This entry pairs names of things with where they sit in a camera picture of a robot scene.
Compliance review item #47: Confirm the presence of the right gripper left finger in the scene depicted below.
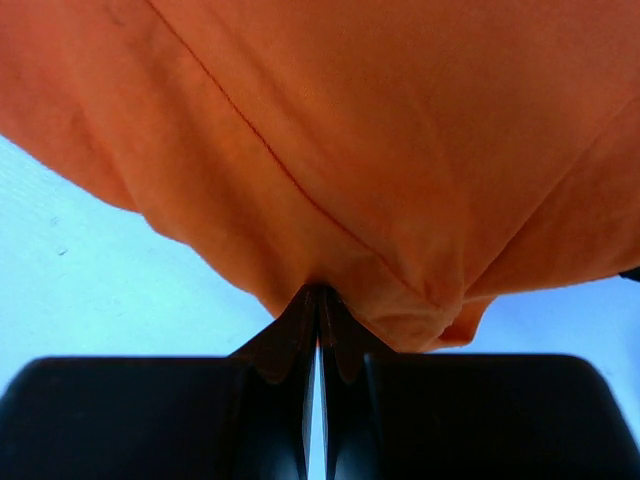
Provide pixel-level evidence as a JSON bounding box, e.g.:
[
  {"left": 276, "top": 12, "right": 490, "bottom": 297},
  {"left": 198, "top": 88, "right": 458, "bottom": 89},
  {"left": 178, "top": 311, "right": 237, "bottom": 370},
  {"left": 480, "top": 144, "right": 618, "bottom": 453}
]
[{"left": 1, "top": 287, "right": 316, "bottom": 479}]

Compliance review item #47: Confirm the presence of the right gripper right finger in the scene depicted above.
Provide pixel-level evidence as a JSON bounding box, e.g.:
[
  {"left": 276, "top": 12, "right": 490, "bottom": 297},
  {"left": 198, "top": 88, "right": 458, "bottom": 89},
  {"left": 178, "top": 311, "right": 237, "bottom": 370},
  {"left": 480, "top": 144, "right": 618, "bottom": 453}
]
[{"left": 317, "top": 287, "right": 639, "bottom": 479}]

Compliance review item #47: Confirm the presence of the orange t shirt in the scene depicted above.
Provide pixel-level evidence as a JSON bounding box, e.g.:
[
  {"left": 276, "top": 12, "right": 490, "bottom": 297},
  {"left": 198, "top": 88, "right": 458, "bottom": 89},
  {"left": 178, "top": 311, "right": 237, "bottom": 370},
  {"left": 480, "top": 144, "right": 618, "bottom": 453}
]
[{"left": 1, "top": 1, "right": 639, "bottom": 353}]

